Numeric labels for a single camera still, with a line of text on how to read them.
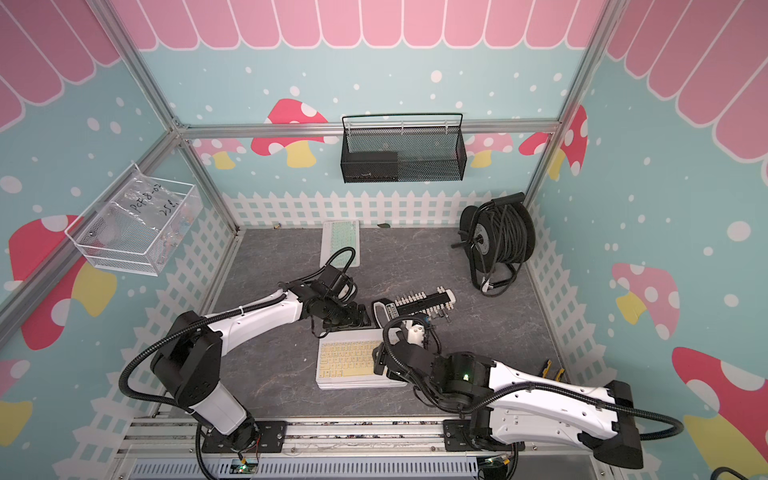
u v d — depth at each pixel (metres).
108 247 0.60
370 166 0.97
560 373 0.84
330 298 0.73
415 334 0.63
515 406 0.44
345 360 0.83
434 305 0.97
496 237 0.85
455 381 0.48
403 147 0.94
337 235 1.18
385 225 1.25
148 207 0.73
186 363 0.45
